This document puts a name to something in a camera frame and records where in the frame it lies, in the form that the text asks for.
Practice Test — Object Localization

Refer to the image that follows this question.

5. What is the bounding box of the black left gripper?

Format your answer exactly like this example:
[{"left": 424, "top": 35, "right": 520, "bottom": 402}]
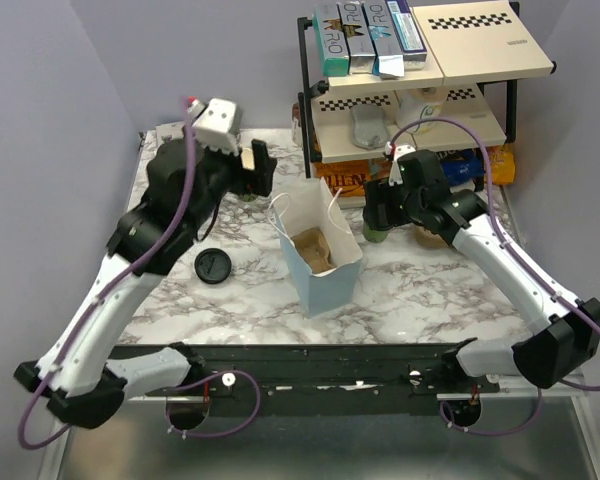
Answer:
[{"left": 185, "top": 125, "right": 279, "bottom": 234}]

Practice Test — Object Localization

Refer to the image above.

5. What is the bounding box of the green paper coffee cup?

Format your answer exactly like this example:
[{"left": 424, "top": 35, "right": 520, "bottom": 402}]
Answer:
[{"left": 363, "top": 224, "right": 388, "bottom": 244}]

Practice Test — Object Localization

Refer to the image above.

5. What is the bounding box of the blue white paper bag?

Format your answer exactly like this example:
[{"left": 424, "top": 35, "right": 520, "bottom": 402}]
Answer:
[{"left": 267, "top": 178, "right": 363, "bottom": 318}]

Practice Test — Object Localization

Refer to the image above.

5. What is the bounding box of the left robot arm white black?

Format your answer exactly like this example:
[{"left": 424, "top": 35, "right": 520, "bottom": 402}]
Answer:
[{"left": 14, "top": 140, "right": 277, "bottom": 429}]

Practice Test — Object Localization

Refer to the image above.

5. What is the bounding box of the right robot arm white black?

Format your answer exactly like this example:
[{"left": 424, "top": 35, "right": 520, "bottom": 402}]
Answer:
[{"left": 363, "top": 145, "right": 600, "bottom": 392}]

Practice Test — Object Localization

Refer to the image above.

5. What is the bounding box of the stack of green paper cups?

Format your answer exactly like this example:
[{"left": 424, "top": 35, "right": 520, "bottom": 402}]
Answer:
[{"left": 239, "top": 194, "right": 258, "bottom": 202}]

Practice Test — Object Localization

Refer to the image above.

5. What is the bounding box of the blue doritos bag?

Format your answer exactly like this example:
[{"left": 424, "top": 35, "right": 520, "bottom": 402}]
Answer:
[{"left": 437, "top": 149, "right": 485, "bottom": 186}]

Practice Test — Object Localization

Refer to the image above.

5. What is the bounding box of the grey marbled canister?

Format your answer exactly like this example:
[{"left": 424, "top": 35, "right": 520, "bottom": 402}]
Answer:
[{"left": 232, "top": 116, "right": 241, "bottom": 144}]

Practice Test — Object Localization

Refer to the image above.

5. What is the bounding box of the orange kettle chips bag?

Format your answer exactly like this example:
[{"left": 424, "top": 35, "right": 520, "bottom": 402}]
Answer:
[{"left": 313, "top": 160, "right": 371, "bottom": 198}]

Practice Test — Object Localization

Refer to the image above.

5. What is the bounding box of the grey sponge pouch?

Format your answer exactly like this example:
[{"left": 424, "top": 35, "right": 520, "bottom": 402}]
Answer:
[{"left": 351, "top": 104, "right": 389, "bottom": 150}]

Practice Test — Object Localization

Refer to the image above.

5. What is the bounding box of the yellow snack bag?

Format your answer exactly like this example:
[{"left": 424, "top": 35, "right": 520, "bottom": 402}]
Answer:
[{"left": 486, "top": 143, "right": 516, "bottom": 186}]

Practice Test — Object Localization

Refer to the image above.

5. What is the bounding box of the toilet paper roll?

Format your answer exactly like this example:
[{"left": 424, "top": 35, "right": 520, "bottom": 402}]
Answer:
[{"left": 395, "top": 87, "right": 448, "bottom": 128}]

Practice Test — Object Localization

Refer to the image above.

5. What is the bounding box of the blue razor in package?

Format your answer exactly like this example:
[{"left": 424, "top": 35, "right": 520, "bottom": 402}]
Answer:
[{"left": 155, "top": 122, "right": 184, "bottom": 147}]

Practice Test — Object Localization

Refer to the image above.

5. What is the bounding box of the black and cream shelf rack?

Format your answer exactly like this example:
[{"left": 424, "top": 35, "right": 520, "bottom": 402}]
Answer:
[{"left": 293, "top": 1, "right": 556, "bottom": 207}]

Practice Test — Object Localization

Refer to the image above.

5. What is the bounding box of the silver blue toothpaste box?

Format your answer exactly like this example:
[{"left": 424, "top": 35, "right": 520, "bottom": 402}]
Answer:
[{"left": 362, "top": 1, "right": 405, "bottom": 79}]

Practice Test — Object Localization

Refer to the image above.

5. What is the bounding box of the blue white toothpaste box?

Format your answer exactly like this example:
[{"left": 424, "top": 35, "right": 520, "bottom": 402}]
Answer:
[{"left": 386, "top": 0, "right": 428, "bottom": 71}]

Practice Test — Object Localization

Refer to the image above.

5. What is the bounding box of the teal toothpaste box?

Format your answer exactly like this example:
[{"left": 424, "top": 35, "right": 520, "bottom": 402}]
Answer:
[{"left": 312, "top": 2, "right": 349, "bottom": 77}]

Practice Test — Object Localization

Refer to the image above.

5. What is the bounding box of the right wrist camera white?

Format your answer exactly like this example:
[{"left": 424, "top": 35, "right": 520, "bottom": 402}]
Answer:
[{"left": 384, "top": 141, "right": 416, "bottom": 186}]

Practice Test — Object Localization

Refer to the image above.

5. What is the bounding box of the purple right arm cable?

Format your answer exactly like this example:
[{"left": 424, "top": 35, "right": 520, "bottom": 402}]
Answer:
[{"left": 389, "top": 117, "right": 600, "bottom": 436}]

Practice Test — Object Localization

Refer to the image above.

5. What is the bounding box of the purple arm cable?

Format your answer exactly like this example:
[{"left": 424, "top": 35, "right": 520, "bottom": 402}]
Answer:
[
  {"left": 18, "top": 97, "right": 262, "bottom": 450},
  {"left": 389, "top": 117, "right": 600, "bottom": 436}
]

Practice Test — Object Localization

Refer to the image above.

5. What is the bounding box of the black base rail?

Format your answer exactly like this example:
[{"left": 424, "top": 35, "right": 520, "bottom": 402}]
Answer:
[{"left": 144, "top": 341, "right": 501, "bottom": 419}]

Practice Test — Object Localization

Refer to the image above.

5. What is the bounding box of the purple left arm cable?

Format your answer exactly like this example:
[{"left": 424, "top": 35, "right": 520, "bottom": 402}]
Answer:
[{"left": 18, "top": 97, "right": 262, "bottom": 450}]

